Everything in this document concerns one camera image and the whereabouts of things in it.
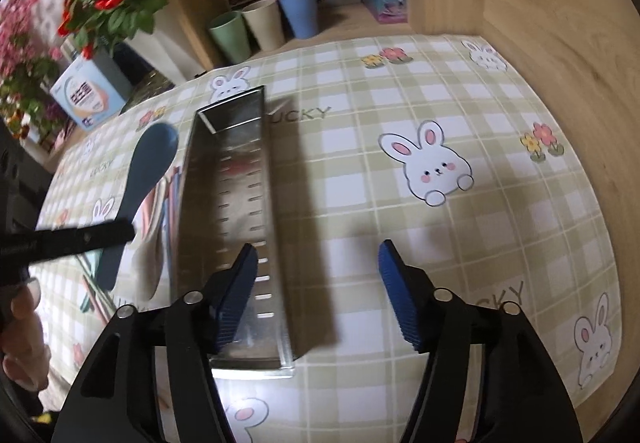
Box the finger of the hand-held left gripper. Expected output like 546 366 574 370
27 219 136 266

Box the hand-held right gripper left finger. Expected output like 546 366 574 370
55 243 261 443

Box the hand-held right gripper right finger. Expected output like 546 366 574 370
377 239 583 443

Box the white spoon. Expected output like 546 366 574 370
127 183 170 305

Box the blue spoon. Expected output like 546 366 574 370
95 122 180 291

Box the metal utensil tray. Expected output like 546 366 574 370
170 85 296 379

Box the person's left hand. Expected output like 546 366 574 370
0 279 49 391

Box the pink chopstick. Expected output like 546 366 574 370
162 169 177 269

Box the plaid bunny tablecloth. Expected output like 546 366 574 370
35 35 623 443

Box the light blue box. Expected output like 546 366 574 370
49 48 133 131

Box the pink flower plant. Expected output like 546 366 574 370
0 0 65 140

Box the green cup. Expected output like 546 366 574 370
208 11 251 65

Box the beige cup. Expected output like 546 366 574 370
242 0 287 52

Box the blue cup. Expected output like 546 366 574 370
278 0 319 40

